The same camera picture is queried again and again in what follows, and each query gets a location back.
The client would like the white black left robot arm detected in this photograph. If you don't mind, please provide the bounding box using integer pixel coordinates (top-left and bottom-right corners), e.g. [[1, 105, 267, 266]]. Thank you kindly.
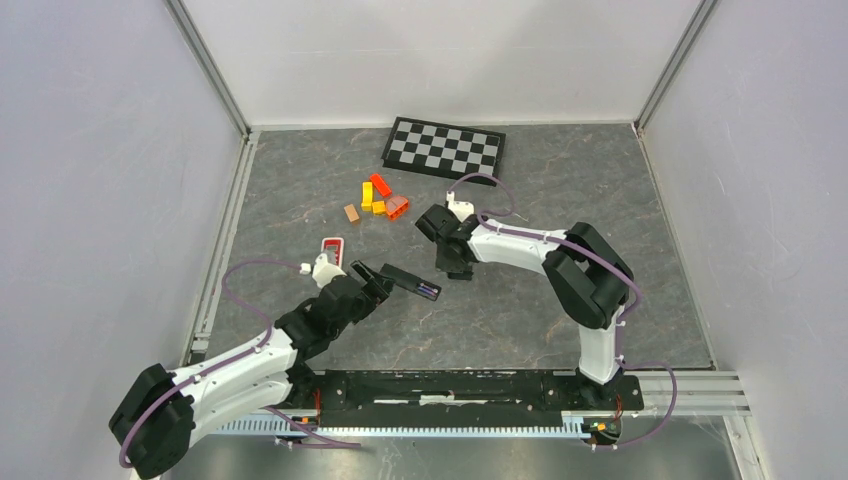
[[108, 253, 395, 479]]

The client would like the blue purple AAA battery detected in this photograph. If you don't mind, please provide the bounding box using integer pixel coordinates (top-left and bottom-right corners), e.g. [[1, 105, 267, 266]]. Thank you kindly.
[[416, 283, 439, 299]]

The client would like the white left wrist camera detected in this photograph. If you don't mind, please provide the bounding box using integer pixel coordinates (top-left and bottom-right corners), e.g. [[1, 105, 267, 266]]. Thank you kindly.
[[299, 251, 346, 289]]

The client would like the brown cylinder block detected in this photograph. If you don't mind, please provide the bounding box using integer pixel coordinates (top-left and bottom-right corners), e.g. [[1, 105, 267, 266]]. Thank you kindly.
[[344, 204, 361, 224]]

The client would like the grey slotted cable duct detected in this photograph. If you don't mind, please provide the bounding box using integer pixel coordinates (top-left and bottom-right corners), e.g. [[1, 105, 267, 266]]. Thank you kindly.
[[213, 413, 590, 440]]

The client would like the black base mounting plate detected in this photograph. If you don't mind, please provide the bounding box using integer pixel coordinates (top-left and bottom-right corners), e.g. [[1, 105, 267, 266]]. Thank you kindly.
[[281, 370, 645, 429]]

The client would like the black white checkerboard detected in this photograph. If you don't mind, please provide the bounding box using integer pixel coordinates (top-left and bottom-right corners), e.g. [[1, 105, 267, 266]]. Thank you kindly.
[[381, 117, 507, 186]]

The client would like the orange toy block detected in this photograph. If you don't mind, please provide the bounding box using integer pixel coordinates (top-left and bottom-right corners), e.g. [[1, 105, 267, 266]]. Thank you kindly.
[[385, 195, 409, 221]]

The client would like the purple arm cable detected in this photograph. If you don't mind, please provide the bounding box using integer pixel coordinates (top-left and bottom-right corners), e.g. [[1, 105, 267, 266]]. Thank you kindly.
[[447, 173, 678, 450], [117, 259, 313, 469]]

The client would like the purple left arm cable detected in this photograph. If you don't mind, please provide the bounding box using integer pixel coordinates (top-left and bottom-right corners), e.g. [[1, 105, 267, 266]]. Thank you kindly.
[[117, 259, 313, 469]]

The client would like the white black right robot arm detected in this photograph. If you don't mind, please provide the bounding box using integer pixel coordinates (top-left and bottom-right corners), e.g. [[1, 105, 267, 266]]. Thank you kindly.
[[415, 203, 641, 408]]

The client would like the red toy block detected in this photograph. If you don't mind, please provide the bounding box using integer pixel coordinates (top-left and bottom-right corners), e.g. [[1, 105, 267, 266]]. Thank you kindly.
[[369, 173, 392, 198]]

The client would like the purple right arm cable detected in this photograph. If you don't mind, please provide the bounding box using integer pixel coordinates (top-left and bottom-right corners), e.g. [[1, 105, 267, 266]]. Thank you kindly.
[[447, 173, 678, 450]]

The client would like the aluminium frame rail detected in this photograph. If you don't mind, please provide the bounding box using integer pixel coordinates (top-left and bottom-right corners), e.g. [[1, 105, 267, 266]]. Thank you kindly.
[[636, 370, 751, 417]]

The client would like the yellow toy block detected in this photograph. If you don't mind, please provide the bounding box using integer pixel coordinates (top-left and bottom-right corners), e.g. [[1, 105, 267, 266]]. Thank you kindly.
[[360, 181, 374, 212]]

